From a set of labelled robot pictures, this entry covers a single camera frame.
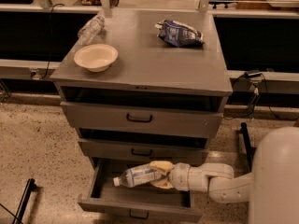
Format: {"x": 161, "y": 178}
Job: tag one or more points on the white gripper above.
{"x": 179, "y": 176}

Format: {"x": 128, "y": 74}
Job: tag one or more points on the blue label plastic bottle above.
{"x": 137, "y": 176}

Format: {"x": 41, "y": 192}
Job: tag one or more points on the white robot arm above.
{"x": 271, "y": 188}

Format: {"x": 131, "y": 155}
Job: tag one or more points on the grey bottom drawer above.
{"x": 143, "y": 202}

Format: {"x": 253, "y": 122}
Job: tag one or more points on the grey drawer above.
{"x": 141, "y": 112}
{"x": 142, "y": 147}
{"x": 143, "y": 202}

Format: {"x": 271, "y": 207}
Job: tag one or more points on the grey middle drawer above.
{"x": 142, "y": 147}

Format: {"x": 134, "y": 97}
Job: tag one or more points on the grey drawer cabinet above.
{"x": 147, "y": 63}

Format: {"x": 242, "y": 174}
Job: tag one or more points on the grey top drawer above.
{"x": 141, "y": 112}

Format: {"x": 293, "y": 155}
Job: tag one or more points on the clear crumpled plastic bottle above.
{"x": 91, "y": 29}

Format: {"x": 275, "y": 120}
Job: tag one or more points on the black floor bar left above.
{"x": 29, "y": 188}

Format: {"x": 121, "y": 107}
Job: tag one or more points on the white bowl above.
{"x": 96, "y": 58}

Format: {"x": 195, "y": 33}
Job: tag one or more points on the black power adapter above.
{"x": 253, "y": 73}

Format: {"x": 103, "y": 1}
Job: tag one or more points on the blue chip bag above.
{"x": 178, "y": 34}

